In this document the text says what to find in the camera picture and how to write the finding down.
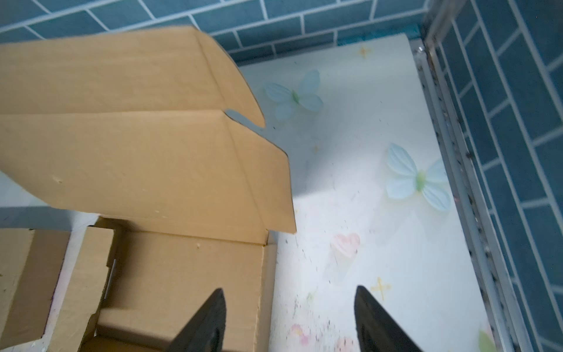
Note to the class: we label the grey metal corner post right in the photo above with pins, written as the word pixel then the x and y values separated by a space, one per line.
pixel 467 182

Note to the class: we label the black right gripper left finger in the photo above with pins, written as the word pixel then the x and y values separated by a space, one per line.
pixel 206 329

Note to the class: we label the brown cardboard sheet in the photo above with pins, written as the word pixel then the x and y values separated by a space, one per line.
pixel 156 132

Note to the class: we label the brown cardboard box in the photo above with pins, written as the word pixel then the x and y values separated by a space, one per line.
pixel 31 261

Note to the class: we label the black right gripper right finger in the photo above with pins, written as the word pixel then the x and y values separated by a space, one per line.
pixel 377 331

